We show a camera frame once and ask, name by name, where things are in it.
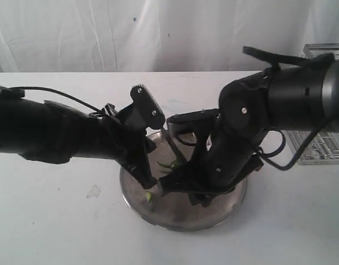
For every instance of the black kitchen knife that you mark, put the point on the black kitchen knife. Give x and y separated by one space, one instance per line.
179 156

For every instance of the clear tape scrap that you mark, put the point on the clear tape scrap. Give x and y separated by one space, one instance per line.
94 192

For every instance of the wire metal utensil holder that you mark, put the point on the wire metal utensil holder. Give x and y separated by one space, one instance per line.
321 149

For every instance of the dark green pear-shaped vegetable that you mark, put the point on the dark green pear-shaped vegetable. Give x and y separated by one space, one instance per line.
167 168

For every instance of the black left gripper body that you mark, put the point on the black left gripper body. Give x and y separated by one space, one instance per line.
132 138

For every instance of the white backdrop curtain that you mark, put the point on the white backdrop curtain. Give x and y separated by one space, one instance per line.
144 36

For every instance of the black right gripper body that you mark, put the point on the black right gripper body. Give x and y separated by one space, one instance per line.
221 168

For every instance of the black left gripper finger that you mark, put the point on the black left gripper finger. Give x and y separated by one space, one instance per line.
142 172

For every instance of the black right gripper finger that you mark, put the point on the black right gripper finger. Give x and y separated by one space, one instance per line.
181 179

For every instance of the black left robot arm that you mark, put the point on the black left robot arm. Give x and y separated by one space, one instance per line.
52 132

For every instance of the blurry green vegetable piece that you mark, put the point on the blurry green vegetable piece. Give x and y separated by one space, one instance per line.
148 196

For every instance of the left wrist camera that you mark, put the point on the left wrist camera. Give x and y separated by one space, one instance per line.
144 112

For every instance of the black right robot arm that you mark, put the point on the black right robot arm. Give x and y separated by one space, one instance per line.
245 107

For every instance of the round steel plate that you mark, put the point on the round steel plate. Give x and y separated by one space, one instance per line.
174 210

